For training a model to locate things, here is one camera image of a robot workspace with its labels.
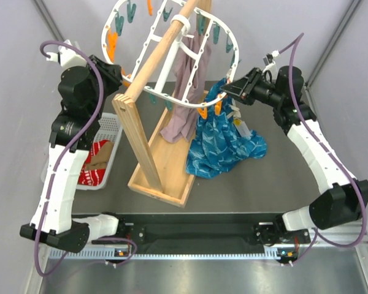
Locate white perforated plastic basket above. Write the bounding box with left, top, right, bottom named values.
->
left=43, top=112, right=123, bottom=192

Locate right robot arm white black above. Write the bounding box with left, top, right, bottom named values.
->
left=221, top=66, right=368, bottom=243

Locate grey slotted cable duct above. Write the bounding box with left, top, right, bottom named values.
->
left=48, top=247, right=283, bottom=261

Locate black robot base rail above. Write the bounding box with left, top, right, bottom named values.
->
left=70, top=211, right=316, bottom=255

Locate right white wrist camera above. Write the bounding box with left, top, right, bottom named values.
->
left=263, top=50, right=280, bottom=72

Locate blue patterned cloth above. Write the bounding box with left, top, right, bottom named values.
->
left=185, top=96, right=267, bottom=179

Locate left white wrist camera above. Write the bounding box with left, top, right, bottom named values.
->
left=46, top=46, right=86, bottom=69

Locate white oval clip hanger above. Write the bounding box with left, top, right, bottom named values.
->
left=112, top=1, right=239, bottom=119

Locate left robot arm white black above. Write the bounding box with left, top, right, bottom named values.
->
left=20, top=55, right=127, bottom=253

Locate red santa christmas sock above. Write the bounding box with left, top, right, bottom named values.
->
left=78, top=141, right=107, bottom=186

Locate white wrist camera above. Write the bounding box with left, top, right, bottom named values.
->
left=46, top=46, right=86, bottom=69
left=263, top=50, right=280, bottom=72

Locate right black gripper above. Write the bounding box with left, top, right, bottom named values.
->
left=220, top=67, right=283, bottom=108

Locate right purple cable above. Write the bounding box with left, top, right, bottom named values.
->
left=275, top=32, right=368, bottom=267

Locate mauve cloth on hanger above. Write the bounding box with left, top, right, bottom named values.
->
left=159, top=30, right=212, bottom=143

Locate brown sock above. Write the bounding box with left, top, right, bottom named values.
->
left=85, top=140, right=113, bottom=171

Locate wooden drying rack stand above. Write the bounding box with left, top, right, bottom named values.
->
left=112, top=0, right=214, bottom=208

